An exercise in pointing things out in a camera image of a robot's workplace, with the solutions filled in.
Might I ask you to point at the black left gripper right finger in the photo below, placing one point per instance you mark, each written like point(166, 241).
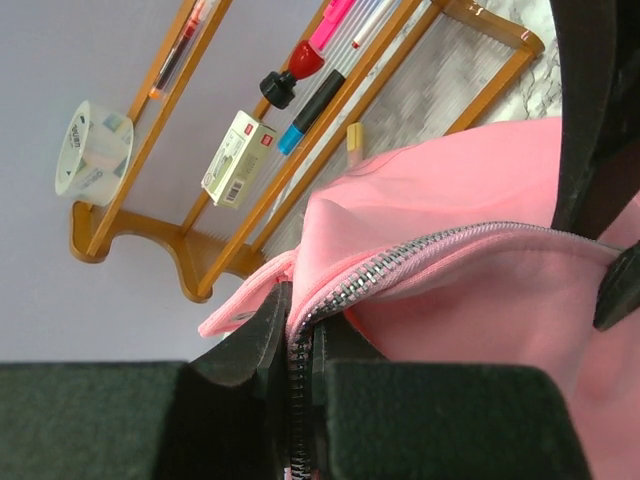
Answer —
point(378, 419)

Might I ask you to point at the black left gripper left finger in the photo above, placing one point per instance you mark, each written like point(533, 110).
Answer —
point(220, 416)

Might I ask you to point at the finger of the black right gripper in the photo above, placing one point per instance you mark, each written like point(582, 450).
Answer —
point(598, 43)
point(618, 294)

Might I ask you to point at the pink zip jacket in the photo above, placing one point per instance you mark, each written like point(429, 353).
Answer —
point(445, 251)

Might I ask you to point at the white red pen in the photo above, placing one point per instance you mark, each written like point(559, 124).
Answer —
point(383, 7)

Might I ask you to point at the white staples box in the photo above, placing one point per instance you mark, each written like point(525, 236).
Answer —
point(238, 160)

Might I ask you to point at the yellow pink glue stick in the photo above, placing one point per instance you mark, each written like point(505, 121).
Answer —
point(355, 144)

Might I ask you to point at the pink highlighter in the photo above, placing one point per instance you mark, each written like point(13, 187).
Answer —
point(332, 17)

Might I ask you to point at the blue black marker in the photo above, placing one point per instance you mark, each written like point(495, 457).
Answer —
point(308, 115)

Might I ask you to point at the clear tape roll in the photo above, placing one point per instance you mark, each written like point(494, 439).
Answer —
point(95, 155)

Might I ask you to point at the wooden three-tier shelf rack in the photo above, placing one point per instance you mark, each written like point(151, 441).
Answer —
point(428, 69)

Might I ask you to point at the black red marker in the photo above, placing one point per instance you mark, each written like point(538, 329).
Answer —
point(278, 87)

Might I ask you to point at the red clear pen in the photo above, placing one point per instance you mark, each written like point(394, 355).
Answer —
point(197, 15)

